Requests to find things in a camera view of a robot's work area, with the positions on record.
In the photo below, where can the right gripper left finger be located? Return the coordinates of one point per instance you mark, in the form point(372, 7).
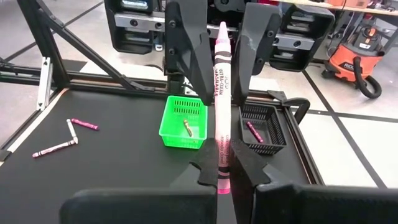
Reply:
point(140, 205)

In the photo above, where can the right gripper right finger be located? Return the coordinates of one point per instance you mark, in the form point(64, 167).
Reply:
point(311, 205)

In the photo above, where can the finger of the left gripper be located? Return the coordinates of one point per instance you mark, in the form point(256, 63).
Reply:
point(186, 40)
point(258, 40)

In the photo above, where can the pink crayon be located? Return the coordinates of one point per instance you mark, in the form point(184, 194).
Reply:
point(255, 132)
point(187, 128)
point(223, 102)
point(54, 148)
point(84, 124)

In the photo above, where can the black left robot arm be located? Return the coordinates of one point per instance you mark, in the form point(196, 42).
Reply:
point(175, 81)

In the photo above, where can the black table mat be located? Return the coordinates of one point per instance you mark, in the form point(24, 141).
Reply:
point(124, 161)

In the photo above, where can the green plastic basket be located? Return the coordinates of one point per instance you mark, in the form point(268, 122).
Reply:
point(174, 137)

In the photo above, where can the black plastic basket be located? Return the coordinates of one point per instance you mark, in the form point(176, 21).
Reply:
point(273, 137)

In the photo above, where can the orange shop vacuum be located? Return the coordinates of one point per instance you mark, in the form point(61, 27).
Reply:
point(345, 62)

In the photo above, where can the wooden workbench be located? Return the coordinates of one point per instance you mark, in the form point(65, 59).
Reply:
point(342, 7)

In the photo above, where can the white crayon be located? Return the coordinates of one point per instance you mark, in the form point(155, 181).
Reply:
point(72, 130)

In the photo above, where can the black frame clamp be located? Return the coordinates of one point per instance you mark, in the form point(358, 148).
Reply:
point(295, 101)

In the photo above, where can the black aluminium table frame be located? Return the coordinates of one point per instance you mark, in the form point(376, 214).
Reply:
point(42, 37)

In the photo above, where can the silver aluminium bracket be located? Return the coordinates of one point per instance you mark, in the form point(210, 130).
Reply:
point(44, 84)

